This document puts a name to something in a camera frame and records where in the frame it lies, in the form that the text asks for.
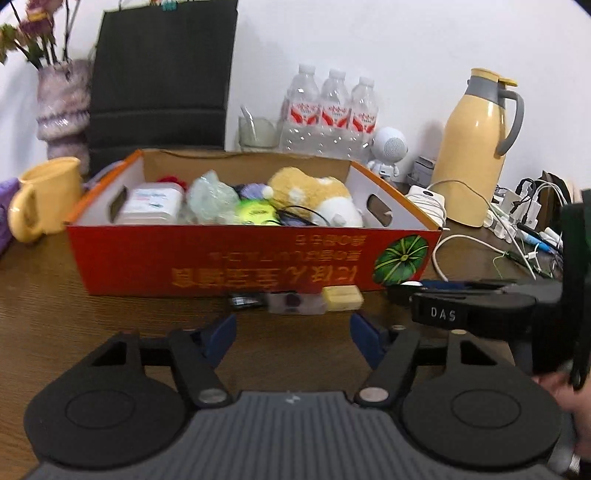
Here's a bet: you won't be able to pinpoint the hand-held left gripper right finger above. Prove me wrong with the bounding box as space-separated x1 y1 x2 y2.
349 313 513 411

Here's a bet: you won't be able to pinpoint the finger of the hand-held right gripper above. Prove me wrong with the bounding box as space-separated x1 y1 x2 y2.
418 278 520 292
385 284 509 306

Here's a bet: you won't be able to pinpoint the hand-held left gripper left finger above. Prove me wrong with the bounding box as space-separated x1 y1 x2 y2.
88 315 238 411

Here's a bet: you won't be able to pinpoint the pale yellow block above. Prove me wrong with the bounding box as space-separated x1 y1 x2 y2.
322 285 365 311

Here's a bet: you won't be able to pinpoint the small clear plastic container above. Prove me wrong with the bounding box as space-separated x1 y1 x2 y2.
267 292 328 315

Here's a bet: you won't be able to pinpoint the orange cardboard box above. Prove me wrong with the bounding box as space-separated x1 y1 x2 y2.
65 148 443 296

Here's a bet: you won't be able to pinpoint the green packet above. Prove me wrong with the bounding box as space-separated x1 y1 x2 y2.
235 199 278 226

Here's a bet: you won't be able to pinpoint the white and yellow plush hamster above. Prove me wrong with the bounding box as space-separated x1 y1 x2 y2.
267 167 365 228

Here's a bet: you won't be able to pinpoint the iridescent plastic wrap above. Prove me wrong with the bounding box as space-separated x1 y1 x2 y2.
185 170 241 224

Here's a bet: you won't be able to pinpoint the white wet wipes pack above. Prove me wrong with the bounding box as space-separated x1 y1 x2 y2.
115 181 185 225

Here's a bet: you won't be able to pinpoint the person's right hand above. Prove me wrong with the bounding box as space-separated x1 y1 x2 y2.
536 369 591 476

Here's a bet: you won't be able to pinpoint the black and green pen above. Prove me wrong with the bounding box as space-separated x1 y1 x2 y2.
503 251 555 278

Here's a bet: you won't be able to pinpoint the white plug block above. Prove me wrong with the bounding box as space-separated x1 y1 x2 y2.
482 210 509 238

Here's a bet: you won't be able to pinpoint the blue pen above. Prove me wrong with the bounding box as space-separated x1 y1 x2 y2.
517 223 561 252

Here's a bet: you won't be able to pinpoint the white power adapter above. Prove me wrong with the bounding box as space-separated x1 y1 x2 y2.
405 185 448 222

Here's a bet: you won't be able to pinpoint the white power strip with chargers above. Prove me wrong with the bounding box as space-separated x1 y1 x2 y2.
496 178 568 232

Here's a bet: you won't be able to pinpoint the small grey box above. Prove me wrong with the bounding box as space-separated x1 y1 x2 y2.
411 156 437 188

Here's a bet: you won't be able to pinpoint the yellow thermos jug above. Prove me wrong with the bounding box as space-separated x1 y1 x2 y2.
431 68 525 228

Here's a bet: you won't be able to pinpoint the brown bag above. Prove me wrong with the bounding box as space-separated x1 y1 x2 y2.
538 171 578 204

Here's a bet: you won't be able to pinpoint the white robot-shaped speaker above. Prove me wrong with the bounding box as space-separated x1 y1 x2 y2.
367 127 409 178

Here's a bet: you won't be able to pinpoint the clear water bottle red label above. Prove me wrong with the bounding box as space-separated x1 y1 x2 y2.
318 69 352 155
348 76 379 158
281 65 321 153

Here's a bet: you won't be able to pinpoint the glass cup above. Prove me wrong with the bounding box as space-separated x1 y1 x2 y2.
238 115 278 152

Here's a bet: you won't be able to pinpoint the yellow mug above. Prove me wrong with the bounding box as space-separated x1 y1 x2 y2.
8 157 84 243

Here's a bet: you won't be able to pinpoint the purple tissue pack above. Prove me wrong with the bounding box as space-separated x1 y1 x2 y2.
0 178 21 254

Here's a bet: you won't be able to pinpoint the black paper bag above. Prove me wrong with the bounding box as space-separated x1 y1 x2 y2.
87 0 238 176

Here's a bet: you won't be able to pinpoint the purple ceramic vase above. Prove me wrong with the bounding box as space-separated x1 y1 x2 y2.
36 59 90 162

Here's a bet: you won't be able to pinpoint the dried pink flowers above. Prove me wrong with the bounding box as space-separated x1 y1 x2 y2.
0 0 81 70

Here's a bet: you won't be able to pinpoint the white cable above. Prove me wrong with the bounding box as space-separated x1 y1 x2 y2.
431 180 541 282

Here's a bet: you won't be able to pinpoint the black thin cord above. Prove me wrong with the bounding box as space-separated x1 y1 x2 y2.
272 207 333 228

